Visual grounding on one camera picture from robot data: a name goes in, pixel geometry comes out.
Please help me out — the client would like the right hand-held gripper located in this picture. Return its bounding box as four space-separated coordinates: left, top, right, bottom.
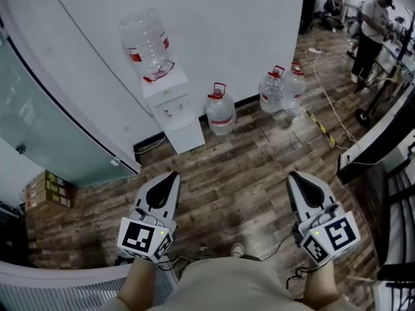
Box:
286 171 361 268

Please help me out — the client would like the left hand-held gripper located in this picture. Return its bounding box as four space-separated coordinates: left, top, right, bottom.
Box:
117 171 182 266

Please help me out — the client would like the white water dispenser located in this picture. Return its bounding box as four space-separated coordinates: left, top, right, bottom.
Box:
141 65 206 156

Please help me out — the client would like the person's right forearm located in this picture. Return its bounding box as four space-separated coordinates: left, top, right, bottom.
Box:
301 259 342 305

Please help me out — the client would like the person's left forearm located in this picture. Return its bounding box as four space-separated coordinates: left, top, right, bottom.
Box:
115 257 178 311

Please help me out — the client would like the large bottle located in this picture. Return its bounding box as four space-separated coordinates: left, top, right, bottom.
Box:
117 7 176 84

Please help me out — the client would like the yellow black hazard tape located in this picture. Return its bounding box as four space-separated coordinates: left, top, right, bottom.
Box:
300 104 337 149

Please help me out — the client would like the white black-edged desk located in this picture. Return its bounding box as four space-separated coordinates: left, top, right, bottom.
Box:
337 84 415 186

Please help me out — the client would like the white drip tray grille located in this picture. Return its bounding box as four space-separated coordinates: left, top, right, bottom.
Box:
166 121 193 133

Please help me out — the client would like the stack of cardboard boxes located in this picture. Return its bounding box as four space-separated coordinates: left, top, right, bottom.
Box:
25 169 77 211

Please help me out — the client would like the black metal rack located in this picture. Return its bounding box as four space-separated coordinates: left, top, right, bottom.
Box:
377 159 415 311

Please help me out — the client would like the frosted glass partition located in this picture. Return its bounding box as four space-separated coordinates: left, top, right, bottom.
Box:
0 17 139 188

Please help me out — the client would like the white perforated metal panel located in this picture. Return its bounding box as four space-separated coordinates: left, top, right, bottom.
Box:
0 260 179 311

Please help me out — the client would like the cluttered workbench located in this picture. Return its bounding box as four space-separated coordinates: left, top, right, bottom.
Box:
372 11 415 90

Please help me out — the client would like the thin white cable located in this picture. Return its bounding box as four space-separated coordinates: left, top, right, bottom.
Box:
134 135 167 155

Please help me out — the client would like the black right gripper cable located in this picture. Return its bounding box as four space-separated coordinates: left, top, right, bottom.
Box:
259 231 313 292

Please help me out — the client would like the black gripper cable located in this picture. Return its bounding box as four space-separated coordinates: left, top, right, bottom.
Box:
115 253 204 272
259 231 313 292

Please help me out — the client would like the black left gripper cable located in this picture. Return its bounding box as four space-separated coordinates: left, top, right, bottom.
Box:
115 253 204 272

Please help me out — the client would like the white floor cable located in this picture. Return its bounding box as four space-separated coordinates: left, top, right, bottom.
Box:
303 48 385 167

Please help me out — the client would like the clear water jug red handle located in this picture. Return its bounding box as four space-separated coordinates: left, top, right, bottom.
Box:
258 65 287 115
281 62 307 117
204 82 237 137

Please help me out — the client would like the grey wall cable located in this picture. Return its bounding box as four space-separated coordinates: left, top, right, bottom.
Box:
46 0 154 117

